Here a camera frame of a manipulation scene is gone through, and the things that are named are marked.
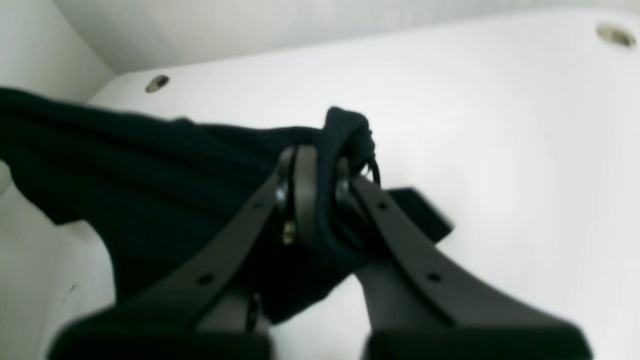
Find left table cable grommet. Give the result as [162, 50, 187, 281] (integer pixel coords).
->
[595, 23, 638, 49]

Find black t-shirt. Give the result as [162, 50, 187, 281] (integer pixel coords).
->
[0, 88, 375, 324]

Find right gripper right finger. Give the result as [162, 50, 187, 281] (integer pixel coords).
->
[336, 158, 593, 360]

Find table cable grommet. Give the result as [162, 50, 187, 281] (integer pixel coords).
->
[145, 74, 170, 94]
[595, 23, 638, 49]

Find right table cable grommet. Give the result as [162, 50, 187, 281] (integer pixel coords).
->
[145, 74, 170, 94]

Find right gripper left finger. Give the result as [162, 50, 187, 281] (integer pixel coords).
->
[48, 145, 317, 360]

